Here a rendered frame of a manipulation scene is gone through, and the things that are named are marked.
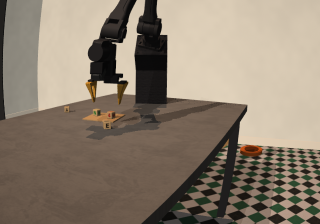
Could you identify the tan block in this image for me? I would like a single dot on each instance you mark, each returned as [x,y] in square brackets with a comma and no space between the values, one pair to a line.
[106,124]
[111,114]
[66,109]
[96,112]

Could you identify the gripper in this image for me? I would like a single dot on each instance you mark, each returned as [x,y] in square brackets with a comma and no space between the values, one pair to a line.
[121,85]

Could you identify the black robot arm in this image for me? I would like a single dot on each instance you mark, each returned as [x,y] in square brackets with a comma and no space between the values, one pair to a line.
[104,48]

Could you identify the orange square mat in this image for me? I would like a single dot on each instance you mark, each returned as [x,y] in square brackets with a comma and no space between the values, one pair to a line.
[103,117]

